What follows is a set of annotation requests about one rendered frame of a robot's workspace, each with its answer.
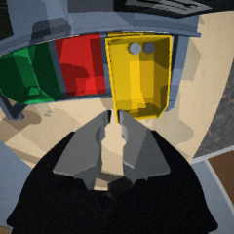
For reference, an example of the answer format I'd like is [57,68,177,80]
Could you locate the grey metal disc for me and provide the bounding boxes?
[142,42,155,54]

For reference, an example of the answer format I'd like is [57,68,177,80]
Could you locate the grey metal shelf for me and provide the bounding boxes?
[0,0,201,112]

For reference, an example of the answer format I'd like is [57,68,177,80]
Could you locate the grey steel disc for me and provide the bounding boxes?
[129,43,141,55]

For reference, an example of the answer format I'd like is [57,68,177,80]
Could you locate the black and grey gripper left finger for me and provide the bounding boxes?
[6,109,111,227]

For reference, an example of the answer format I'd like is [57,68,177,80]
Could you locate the yellow bin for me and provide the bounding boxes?
[105,35,172,124]

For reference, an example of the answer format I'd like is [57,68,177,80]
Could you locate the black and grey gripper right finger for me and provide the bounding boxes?
[118,109,218,233]

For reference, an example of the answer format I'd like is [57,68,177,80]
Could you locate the green bin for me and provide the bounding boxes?
[0,42,61,105]

